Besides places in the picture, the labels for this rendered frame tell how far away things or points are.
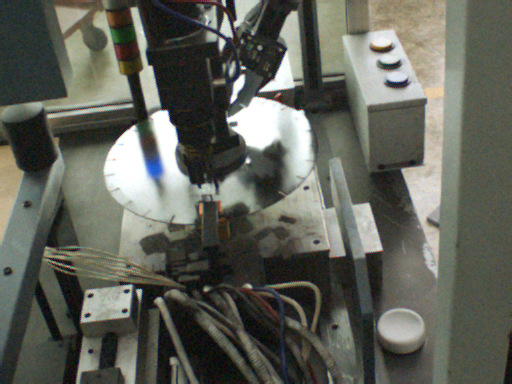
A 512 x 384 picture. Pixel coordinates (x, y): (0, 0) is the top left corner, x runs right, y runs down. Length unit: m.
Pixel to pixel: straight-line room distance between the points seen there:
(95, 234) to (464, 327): 0.99
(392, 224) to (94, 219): 0.54
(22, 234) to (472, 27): 0.69
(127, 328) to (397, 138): 0.62
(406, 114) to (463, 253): 0.94
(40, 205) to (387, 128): 0.66
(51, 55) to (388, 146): 0.76
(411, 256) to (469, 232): 0.83
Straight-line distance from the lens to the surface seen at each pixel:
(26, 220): 0.96
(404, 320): 1.12
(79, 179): 1.53
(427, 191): 2.57
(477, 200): 0.40
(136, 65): 1.37
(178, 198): 1.08
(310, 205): 1.19
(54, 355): 1.09
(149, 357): 1.07
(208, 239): 0.95
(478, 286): 0.45
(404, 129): 1.37
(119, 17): 1.33
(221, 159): 1.12
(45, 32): 0.79
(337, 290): 1.17
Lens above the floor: 1.60
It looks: 35 degrees down
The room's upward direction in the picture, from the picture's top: 6 degrees counter-clockwise
